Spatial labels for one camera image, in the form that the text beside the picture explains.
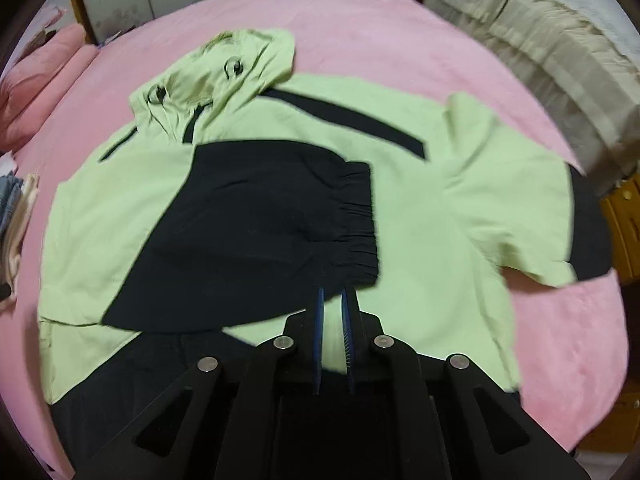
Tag green and black hooded jacket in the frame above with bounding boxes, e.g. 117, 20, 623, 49
38, 29, 612, 466

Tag pink plush bed blanket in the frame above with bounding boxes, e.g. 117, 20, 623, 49
1, 0, 628, 479

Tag yellow wooden drawer cabinet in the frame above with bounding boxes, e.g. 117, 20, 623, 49
600, 174, 640, 285

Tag folded cream garment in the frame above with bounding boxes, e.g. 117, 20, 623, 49
1, 174, 39, 311

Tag folded blue jeans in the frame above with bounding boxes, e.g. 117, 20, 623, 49
0, 174, 24, 234

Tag folded pink quilt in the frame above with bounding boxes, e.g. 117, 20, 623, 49
1, 23, 98, 152

